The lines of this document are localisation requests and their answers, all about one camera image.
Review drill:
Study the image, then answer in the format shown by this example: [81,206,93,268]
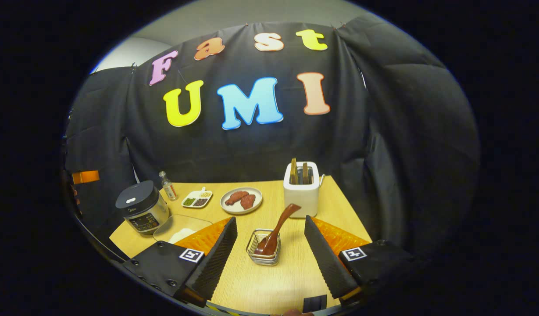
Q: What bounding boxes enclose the white divided dish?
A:
[181,187,213,208]

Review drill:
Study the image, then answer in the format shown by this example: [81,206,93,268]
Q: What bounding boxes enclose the dark wooden spoon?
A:
[255,203,302,256]

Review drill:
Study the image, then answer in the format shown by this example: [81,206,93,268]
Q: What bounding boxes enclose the dark grey rice cooker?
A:
[115,180,170,235]

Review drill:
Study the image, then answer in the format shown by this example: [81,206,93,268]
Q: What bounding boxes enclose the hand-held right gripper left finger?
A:
[122,216,238,308]

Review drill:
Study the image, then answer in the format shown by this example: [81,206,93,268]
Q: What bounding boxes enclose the white round plate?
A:
[220,187,263,215]

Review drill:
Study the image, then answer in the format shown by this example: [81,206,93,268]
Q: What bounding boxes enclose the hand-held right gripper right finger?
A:
[303,215,421,305]

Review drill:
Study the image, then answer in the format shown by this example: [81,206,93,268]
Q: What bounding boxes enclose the black backdrop cloth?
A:
[63,18,480,259]

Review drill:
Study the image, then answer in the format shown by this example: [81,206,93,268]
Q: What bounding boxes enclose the small glass bottle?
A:
[159,171,178,201]

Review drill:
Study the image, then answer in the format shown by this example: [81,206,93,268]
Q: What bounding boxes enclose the white toaster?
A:
[283,161,325,219]

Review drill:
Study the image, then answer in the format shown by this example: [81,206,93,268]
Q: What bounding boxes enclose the metal wire chopstick holder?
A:
[246,229,282,266]

